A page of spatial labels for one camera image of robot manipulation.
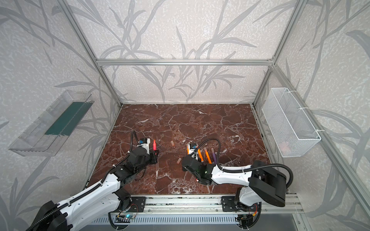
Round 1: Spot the yellow-orange highlighter pen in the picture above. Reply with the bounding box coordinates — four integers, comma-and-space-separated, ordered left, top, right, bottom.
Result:
197, 149, 204, 162

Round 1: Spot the purple highlighter pen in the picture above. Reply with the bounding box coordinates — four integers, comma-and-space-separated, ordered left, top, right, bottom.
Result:
211, 148, 217, 164

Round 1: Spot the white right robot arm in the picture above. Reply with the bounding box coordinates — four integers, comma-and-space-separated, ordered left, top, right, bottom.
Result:
182, 155, 292, 207

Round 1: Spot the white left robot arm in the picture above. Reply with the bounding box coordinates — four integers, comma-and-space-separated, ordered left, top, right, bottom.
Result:
28, 146, 159, 231

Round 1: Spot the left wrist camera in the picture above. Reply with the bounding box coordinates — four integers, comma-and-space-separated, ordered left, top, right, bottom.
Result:
138, 138, 151, 155

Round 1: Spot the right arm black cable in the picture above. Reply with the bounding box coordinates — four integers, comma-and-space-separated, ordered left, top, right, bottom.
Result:
194, 138, 294, 189

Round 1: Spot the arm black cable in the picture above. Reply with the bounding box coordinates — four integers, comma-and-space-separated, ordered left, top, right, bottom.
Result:
24, 130, 139, 231
194, 138, 294, 189

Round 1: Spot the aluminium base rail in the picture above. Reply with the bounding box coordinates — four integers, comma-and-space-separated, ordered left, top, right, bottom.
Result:
73, 194, 310, 231

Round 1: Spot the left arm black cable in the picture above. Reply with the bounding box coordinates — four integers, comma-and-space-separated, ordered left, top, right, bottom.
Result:
24, 130, 139, 231

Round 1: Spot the aluminium cage frame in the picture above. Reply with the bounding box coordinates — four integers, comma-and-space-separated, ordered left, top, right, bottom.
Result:
57, 1, 370, 216

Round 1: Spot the clear plastic wall tray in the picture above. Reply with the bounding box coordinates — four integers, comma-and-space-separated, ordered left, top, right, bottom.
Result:
8, 90, 94, 157

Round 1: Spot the white wire mesh basket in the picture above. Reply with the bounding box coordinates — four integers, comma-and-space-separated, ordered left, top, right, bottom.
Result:
262, 88, 321, 157

